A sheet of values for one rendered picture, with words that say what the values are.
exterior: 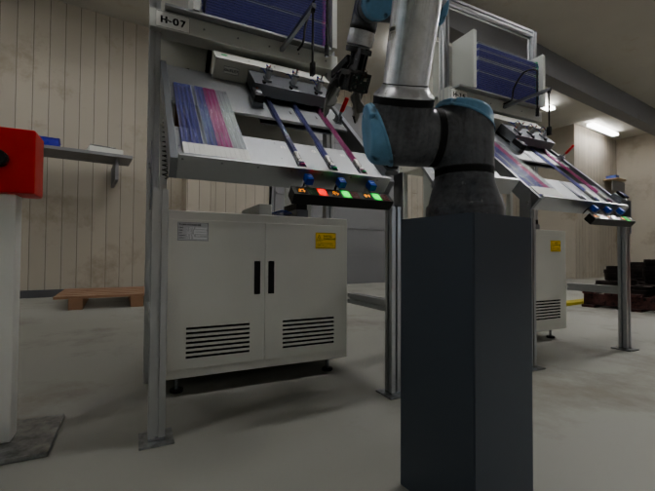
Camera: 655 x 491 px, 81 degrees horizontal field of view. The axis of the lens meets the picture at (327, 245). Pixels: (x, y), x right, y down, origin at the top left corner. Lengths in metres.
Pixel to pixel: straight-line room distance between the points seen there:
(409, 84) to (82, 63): 4.99
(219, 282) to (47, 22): 4.64
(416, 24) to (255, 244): 0.93
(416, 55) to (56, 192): 4.70
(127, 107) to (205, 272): 4.18
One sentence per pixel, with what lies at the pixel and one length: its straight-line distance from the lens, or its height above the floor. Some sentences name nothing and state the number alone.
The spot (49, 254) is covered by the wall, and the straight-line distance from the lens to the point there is 5.12.
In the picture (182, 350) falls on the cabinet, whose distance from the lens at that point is 1.41.
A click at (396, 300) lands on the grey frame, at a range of 1.35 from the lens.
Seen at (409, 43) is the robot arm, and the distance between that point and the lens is 0.76.
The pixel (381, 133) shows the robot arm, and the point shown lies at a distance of 0.74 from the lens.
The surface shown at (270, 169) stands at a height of 0.72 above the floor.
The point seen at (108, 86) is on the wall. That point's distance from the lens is 5.47.
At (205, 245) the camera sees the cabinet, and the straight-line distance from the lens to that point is 1.38.
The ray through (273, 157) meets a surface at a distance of 1.22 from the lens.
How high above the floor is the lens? 0.48
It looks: 1 degrees up
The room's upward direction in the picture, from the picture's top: straight up
